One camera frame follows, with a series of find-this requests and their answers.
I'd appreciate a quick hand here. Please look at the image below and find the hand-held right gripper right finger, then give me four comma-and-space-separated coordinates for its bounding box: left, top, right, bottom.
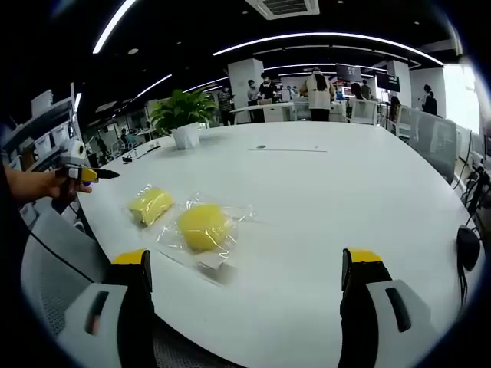
337, 247, 450, 368

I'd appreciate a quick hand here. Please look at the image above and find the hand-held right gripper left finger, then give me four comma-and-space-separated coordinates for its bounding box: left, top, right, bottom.
56, 248, 157, 368

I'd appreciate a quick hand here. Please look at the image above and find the rectangular yellow silicone block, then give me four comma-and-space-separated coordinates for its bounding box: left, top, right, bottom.
128, 186, 176, 229

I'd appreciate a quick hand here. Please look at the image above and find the person's left hand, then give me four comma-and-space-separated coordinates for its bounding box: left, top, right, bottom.
38, 168, 94, 202

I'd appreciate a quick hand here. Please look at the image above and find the white storage shelf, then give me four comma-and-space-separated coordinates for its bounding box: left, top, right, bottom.
0, 88, 84, 176

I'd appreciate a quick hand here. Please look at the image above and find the black oval device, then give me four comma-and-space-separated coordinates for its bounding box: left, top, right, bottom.
456, 225, 482, 271

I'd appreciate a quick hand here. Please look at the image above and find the green potted plant white pot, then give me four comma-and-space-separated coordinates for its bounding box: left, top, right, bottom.
148, 87, 218, 150

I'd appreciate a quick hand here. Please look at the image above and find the small paper card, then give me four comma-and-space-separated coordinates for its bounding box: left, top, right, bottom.
196, 251, 232, 272

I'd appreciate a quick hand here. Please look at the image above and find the ceiling air vent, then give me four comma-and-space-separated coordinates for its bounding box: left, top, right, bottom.
245, 0, 321, 21

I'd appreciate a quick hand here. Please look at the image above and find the black cable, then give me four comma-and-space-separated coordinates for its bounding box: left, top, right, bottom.
456, 264, 471, 319

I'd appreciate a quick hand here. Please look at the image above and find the wall monitor screen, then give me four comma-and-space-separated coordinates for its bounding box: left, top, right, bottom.
376, 72, 401, 93
334, 63, 363, 83

